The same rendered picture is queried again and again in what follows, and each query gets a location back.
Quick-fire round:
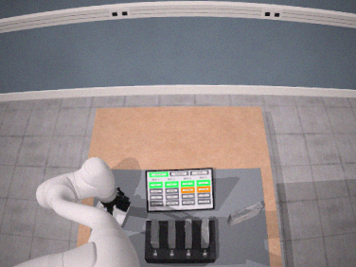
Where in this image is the white hard drive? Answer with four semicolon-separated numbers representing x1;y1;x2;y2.
227;202;263;226
168;220;175;248
151;220;160;248
96;201;131;228
185;220;192;248
201;219;209;248

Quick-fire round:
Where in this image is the grey flat mat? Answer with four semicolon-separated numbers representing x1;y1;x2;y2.
111;168;270;267

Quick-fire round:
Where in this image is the black drive dock housing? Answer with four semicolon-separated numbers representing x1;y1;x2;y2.
145;221;216;263

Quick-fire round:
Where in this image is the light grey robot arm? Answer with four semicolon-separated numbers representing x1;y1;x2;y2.
13;157;140;267

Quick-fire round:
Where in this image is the black-framed status screen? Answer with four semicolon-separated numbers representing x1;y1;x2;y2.
145;168;215;212

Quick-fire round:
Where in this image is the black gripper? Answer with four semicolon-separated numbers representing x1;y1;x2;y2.
101;187;124;215

